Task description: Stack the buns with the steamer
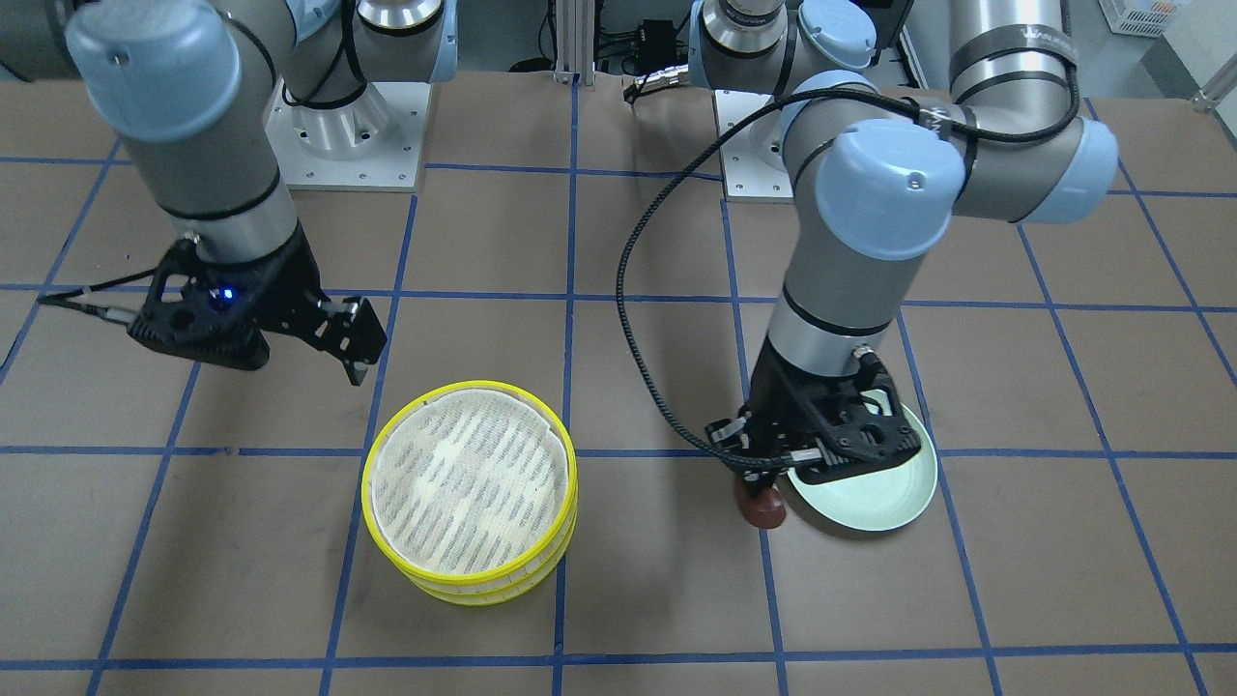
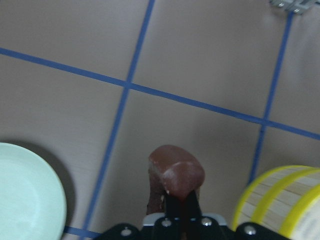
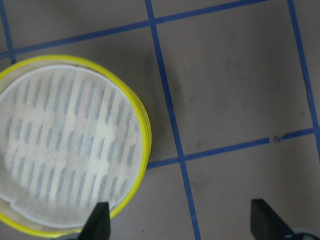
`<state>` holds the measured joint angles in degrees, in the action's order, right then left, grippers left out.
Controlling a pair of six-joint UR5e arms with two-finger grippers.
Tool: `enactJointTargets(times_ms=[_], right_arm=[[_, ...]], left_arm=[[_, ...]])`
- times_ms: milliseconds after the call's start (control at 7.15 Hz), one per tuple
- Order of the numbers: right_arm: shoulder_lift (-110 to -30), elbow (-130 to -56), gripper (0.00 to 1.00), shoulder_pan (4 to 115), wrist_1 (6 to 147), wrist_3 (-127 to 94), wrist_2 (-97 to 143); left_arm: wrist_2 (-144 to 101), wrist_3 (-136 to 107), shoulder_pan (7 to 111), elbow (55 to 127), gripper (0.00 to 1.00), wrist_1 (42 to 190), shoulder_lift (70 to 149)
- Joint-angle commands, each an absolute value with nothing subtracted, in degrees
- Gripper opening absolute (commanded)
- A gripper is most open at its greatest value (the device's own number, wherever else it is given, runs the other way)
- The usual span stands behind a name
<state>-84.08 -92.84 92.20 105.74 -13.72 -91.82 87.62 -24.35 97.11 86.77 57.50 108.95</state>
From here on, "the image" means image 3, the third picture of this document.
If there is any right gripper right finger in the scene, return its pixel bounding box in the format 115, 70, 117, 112
250, 199, 299, 240

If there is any side yellow-rimmed bamboo steamer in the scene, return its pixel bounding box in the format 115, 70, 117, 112
0, 55, 152, 238

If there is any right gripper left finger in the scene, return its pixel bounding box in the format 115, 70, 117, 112
77, 202, 111, 240

